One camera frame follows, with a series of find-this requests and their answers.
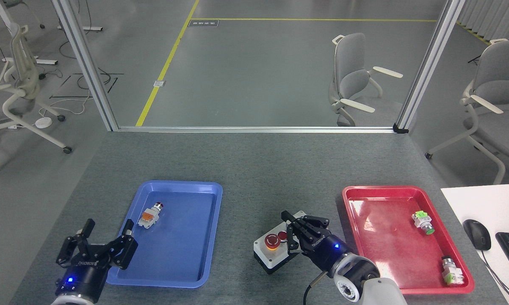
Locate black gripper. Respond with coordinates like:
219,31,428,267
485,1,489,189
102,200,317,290
55,219,139,303
280,210,351,272

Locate grey control box with buttons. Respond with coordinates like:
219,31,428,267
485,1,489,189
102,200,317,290
253,211,308,275

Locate red push button orange base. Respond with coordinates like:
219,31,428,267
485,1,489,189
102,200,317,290
137,202,164,229

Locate silver push button green base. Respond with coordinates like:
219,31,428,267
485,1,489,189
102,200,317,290
441,255,465,285

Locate blue plastic tray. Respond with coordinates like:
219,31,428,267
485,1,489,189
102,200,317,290
103,180,223,288

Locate red plastic tray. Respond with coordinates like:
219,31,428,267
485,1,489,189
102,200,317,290
342,185,475,296

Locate grey office chair white armrests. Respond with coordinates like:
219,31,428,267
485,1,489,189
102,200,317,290
425,39,509,185
329,33,403,127

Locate black computer mouse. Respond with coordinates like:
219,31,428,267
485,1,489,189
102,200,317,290
463,219,492,251

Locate white mesh office chair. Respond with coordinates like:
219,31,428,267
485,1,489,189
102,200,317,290
0,23,73,176

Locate white side desk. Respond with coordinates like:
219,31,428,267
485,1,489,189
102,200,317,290
440,183,509,305

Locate white desk foot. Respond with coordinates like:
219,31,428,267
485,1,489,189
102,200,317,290
58,25,103,32
3,58,58,66

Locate white ribbed curtain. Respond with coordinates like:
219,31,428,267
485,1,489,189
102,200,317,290
456,0,509,41

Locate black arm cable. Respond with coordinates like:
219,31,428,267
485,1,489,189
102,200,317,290
303,271,328,305

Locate silver aluminium frame rail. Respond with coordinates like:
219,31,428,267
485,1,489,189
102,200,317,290
113,126,401,134

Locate white floor cable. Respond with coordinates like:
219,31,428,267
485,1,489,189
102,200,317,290
39,95,93,118

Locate black floor cable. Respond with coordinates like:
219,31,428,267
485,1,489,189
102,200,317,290
59,40,124,92

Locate silver aluminium frame post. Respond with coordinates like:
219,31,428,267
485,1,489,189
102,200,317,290
51,0,119,132
393,0,467,134

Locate black mouse cable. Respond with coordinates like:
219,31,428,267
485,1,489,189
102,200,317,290
481,250,509,305

